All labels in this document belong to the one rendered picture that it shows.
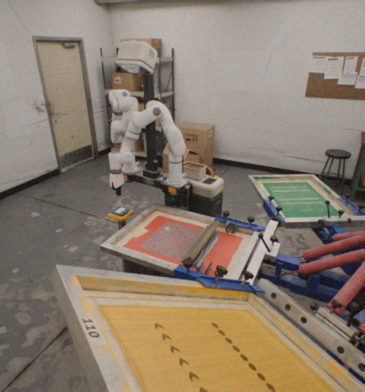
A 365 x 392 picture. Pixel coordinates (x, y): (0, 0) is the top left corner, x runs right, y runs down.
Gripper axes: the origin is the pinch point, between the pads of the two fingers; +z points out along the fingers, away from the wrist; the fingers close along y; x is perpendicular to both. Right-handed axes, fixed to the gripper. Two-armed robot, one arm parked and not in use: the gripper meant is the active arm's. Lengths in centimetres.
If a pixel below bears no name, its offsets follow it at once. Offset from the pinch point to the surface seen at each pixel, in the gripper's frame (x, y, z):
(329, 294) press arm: 137, 15, 19
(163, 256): 52, 30, 15
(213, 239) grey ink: 72, 3, 15
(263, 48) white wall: 2, -368, -87
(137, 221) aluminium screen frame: 20.8, 9.5, 11.9
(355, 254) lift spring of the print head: 142, 20, -10
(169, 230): 42.5, 5.2, 15.4
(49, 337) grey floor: -40, 50, 111
